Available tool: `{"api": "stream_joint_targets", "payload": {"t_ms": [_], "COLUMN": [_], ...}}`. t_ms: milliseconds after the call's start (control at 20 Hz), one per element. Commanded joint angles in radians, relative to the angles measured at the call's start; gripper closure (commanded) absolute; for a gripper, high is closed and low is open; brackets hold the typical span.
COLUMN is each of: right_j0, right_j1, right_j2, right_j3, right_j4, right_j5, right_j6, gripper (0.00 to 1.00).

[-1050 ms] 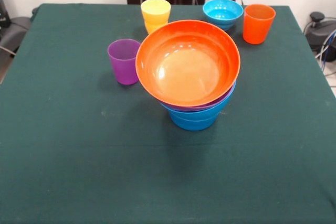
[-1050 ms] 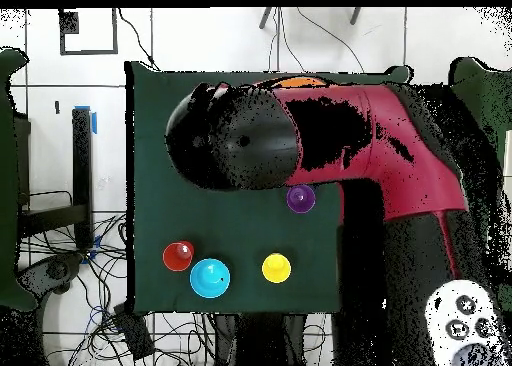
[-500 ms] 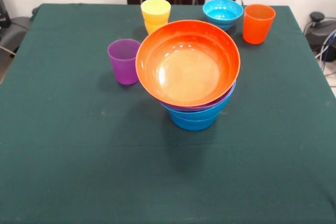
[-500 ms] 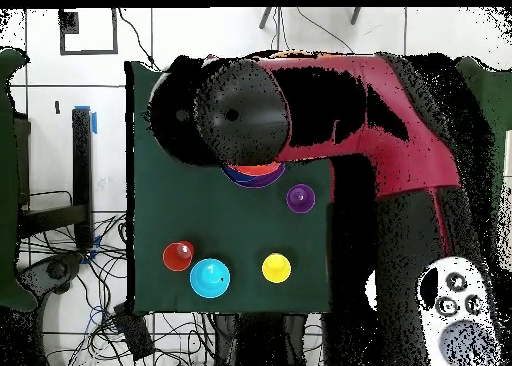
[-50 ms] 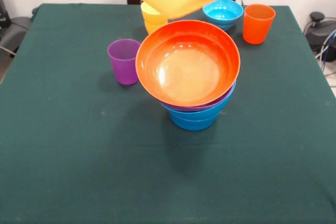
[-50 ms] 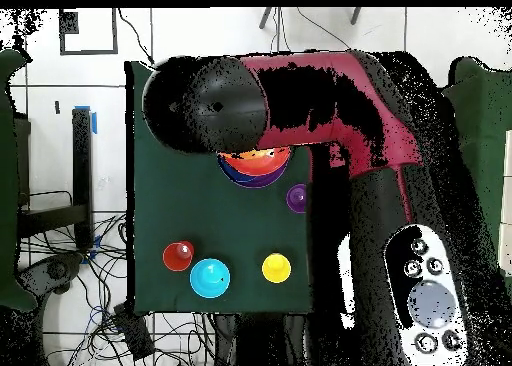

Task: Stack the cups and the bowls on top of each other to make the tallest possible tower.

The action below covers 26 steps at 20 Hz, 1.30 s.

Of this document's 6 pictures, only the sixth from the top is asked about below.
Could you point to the large purple plastic bowl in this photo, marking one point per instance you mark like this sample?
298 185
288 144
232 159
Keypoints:
268 180

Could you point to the orange shallow plastic bowl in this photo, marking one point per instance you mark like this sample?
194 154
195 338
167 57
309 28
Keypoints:
260 166

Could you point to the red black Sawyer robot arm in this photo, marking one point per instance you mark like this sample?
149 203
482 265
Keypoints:
224 106

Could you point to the purple plastic cup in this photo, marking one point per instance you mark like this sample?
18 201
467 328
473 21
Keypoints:
298 198

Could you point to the yellow plastic cup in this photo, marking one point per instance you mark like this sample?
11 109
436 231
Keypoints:
276 268

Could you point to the dark green tablecloth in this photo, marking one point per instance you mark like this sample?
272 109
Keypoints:
180 222

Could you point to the small cyan plastic bowl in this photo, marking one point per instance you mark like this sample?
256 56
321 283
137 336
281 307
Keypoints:
208 280

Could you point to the orange-red plastic cup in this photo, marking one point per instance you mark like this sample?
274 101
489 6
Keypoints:
174 258

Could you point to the grey tripod leg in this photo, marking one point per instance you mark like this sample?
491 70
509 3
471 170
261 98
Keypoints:
266 18
355 17

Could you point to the blue tape strip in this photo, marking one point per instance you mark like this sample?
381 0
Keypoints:
94 122

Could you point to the black power strip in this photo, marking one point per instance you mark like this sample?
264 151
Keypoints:
134 334

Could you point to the green cloth side table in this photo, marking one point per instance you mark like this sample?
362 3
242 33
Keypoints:
488 142
8 182

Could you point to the white boxes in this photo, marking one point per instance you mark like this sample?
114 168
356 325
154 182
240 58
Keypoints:
507 174

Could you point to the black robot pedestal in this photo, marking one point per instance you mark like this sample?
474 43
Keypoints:
260 342

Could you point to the black table frame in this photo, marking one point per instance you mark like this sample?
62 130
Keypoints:
82 174

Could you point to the black pedestal leg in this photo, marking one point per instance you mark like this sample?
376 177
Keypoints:
56 270

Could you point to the black square frame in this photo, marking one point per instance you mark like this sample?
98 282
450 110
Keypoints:
88 52

